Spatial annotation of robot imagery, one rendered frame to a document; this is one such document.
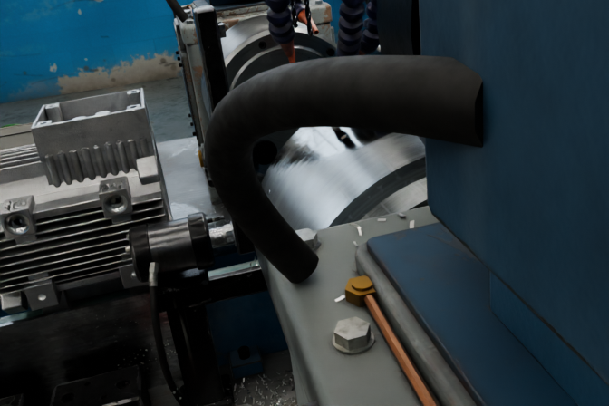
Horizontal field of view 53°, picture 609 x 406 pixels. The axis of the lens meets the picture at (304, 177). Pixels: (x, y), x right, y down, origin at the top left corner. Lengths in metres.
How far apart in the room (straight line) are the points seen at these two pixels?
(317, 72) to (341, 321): 0.13
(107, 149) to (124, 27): 5.62
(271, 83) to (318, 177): 0.29
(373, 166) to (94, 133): 0.38
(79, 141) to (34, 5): 5.74
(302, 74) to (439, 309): 0.12
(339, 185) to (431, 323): 0.21
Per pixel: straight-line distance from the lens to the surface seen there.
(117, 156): 0.72
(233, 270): 0.79
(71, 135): 0.71
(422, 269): 0.27
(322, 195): 0.43
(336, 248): 0.31
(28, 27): 6.48
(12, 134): 1.03
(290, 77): 0.16
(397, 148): 0.43
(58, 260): 0.72
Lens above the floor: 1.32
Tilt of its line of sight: 23 degrees down
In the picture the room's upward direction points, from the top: 7 degrees counter-clockwise
